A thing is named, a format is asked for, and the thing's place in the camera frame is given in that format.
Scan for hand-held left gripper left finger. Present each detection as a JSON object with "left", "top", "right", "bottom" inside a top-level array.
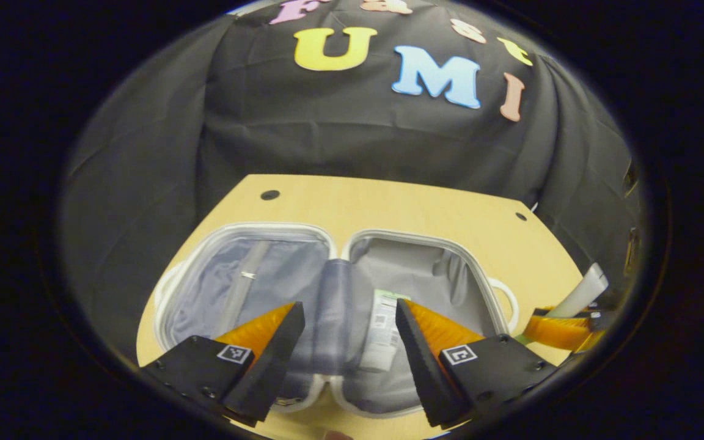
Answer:
[{"left": 139, "top": 301, "right": 306, "bottom": 427}]

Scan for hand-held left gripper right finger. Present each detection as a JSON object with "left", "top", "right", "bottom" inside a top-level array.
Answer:
[{"left": 395, "top": 299, "right": 558, "bottom": 429}]

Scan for white suitcase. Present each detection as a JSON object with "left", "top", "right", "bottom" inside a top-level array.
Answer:
[{"left": 153, "top": 221, "right": 521, "bottom": 420}]

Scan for black backdrop cloth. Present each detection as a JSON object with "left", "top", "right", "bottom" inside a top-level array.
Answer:
[{"left": 59, "top": 0, "right": 643, "bottom": 361}]

